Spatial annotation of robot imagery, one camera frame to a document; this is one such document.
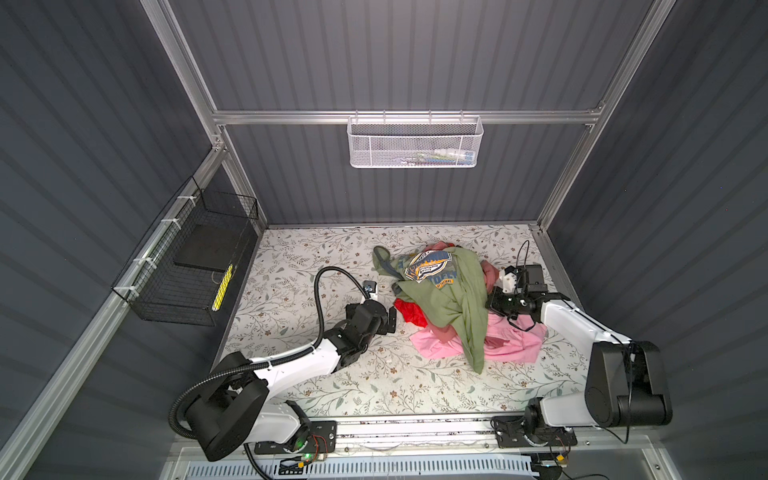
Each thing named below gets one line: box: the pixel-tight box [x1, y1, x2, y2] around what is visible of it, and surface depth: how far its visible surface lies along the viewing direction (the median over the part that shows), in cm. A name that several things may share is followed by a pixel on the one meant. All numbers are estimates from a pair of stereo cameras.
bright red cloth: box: [394, 298, 428, 328], surface depth 94 cm
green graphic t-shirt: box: [372, 246, 489, 374], surface depth 87 cm
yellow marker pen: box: [212, 264, 234, 312], surface depth 70 cm
